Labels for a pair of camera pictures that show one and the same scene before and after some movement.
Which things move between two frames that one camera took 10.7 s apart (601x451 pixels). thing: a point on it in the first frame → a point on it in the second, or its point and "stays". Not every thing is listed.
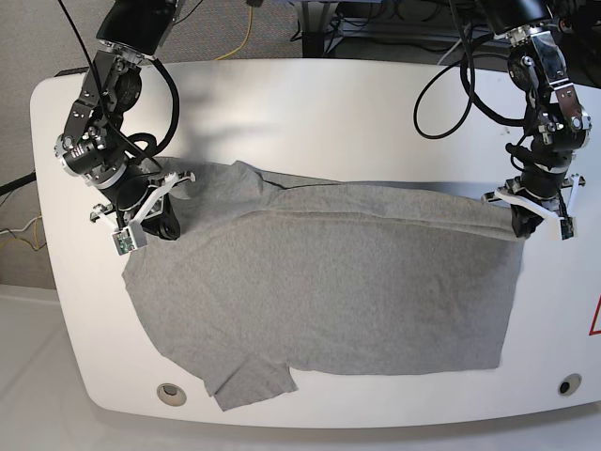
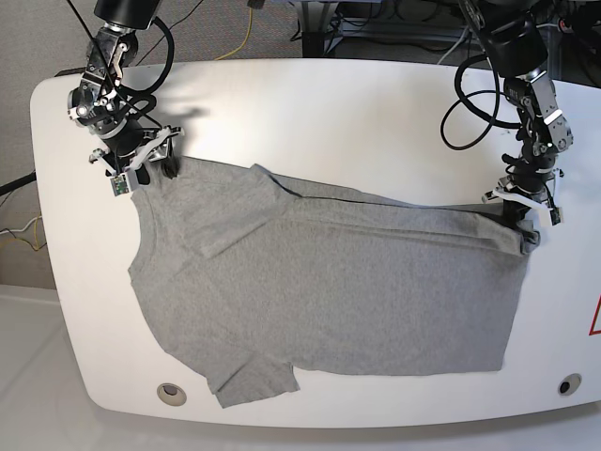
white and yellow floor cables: x=36 y=225 stays
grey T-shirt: x=269 y=277 stays
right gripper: x=143 y=196 → x=133 y=145
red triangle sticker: x=592 y=331 stays
